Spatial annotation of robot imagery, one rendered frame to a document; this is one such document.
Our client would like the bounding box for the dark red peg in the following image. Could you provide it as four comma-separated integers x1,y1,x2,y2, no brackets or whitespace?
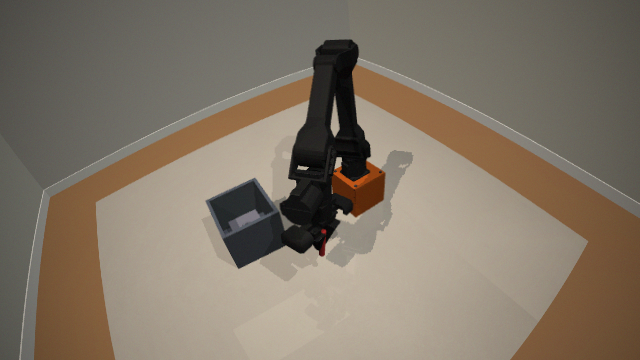
319,229,326,257

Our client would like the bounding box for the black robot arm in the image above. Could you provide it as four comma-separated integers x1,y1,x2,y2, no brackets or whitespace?
279,39,371,225

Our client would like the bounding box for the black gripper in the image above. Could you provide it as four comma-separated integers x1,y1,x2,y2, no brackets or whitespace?
281,193,353,254

